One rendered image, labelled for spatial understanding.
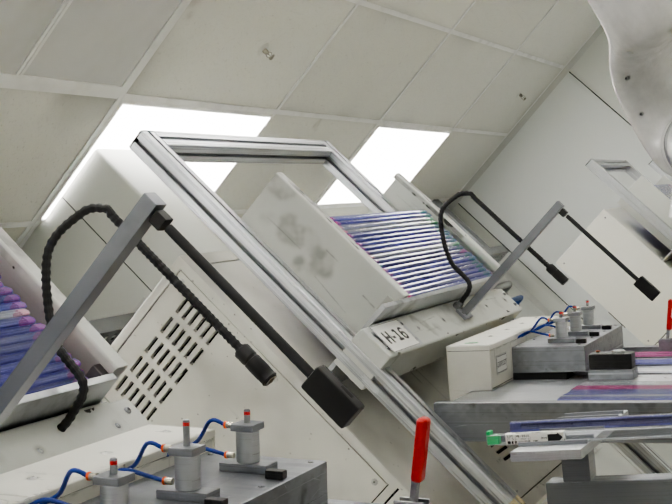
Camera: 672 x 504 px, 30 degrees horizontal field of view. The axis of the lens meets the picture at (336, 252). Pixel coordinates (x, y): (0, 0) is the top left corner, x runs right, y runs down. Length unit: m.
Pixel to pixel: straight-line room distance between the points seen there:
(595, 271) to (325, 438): 3.56
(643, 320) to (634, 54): 4.21
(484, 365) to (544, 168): 6.65
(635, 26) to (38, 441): 0.73
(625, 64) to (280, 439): 1.02
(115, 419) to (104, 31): 2.85
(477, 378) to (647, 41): 0.98
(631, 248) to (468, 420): 3.58
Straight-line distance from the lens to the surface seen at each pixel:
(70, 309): 1.03
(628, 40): 1.35
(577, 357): 2.28
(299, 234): 2.20
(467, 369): 2.20
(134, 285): 4.51
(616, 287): 5.56
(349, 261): 2.16
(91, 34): 4.09
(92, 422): 1.34
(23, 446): 1.25
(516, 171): 8.85
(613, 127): 8.70
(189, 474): 1.09
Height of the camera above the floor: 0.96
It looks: 15 degrees up
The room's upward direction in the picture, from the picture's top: 46 degrees counter-clockwise
